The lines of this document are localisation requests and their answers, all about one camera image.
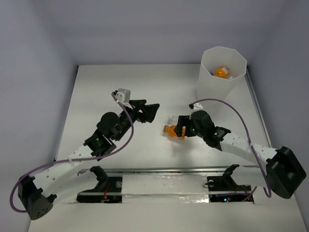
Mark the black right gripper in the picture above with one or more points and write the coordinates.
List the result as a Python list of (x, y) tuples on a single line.
[(184, 120)]

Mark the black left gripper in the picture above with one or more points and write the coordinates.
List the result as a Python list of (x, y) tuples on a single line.
[(139, 109)]

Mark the orange juice bottle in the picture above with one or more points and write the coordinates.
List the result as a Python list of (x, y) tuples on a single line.
[(168, 130), (222, 72)]

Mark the green label clear bottle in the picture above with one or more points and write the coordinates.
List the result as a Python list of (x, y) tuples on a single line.
[(172, 119)]

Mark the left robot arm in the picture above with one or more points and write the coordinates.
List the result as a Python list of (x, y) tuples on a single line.
[(44, 186)]

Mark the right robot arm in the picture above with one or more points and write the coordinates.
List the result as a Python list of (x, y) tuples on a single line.
[(277, 169)]

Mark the white octagonal bin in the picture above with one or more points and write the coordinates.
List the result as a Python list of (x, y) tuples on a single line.
[(210, 86)]

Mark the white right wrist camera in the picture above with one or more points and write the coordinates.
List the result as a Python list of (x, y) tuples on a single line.
[(195, 106)]

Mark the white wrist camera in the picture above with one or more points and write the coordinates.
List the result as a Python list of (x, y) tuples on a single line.
[(122, 96), (195, 106)]

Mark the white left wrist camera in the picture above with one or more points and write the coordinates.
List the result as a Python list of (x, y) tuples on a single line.
[(122, 96)]

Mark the aluminium rail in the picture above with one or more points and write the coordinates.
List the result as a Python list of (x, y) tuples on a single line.
[(165, 163)]

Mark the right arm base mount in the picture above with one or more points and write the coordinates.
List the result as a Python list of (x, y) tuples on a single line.
[(223, 189)]

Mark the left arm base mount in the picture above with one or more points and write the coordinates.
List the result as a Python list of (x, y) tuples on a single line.
[(107, 190)]

